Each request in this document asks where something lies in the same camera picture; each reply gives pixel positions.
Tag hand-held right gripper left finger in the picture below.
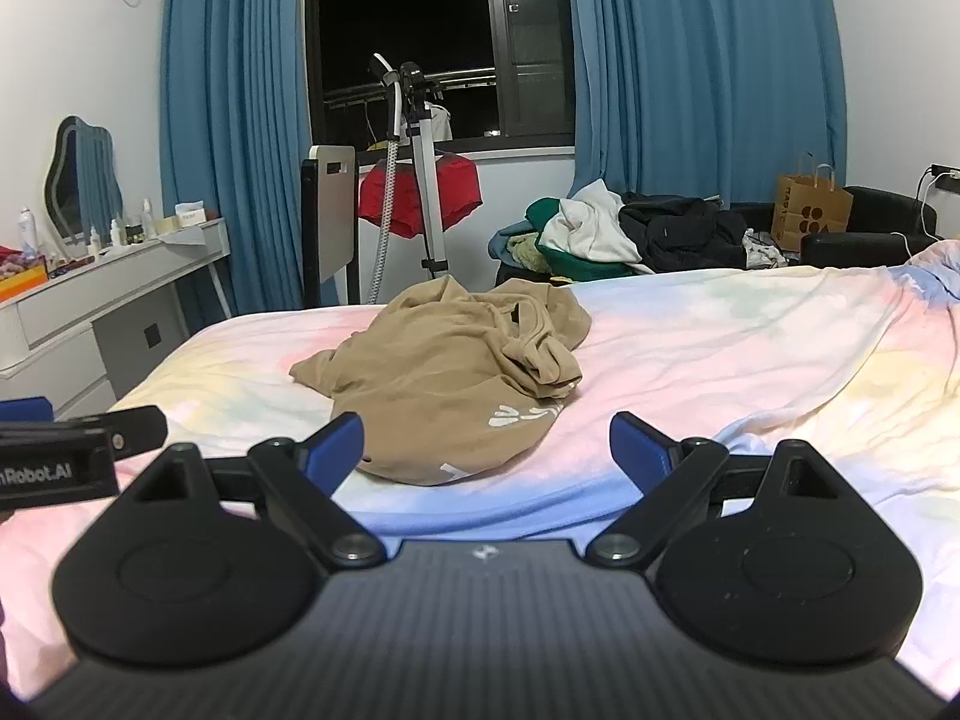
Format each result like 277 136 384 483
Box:
120 412 387 571

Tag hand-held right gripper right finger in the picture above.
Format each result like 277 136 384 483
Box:
585 411 852 569

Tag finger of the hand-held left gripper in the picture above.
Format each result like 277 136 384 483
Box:
0 397 53 426
56 405 170 453

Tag tan shirt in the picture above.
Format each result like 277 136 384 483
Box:
290 275 593 486

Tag white vanity desk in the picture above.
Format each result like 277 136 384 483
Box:
0 217 233 402

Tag pastel tie-dye bed sheet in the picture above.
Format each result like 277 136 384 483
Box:
0 240 960 698

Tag orange box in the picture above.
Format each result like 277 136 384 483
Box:
0 244 51 302

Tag dark green garment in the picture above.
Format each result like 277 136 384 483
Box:
525 197 640 283

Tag black jacket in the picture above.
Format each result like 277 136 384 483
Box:
619 191 751 275

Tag yellow-green garment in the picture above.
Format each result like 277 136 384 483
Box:
506 235 550 272

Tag white hoodie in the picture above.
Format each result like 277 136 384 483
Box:
538 180 655 275

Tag patterned cloth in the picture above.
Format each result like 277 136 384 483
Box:
742 229 790 268

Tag wavy black-framed mirror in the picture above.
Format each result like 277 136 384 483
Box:
43 116 124 245

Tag blue-grey garment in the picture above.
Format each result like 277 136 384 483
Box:
487 221 542 265

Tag red garment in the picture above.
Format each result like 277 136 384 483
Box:
358 152 482 239

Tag brown paper bag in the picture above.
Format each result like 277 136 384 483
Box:
771 152 854 253

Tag blue curtain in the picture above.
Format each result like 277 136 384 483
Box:
159 0 312 335
566 0 848 203

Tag black sofa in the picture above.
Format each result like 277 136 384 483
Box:
495 186 938 287

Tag white hanging garment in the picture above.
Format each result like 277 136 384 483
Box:
409 100 455 143

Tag dark window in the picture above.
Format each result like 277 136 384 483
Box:
304 0 577 155

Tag white charger cable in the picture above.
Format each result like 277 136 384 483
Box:
896 169 947 257

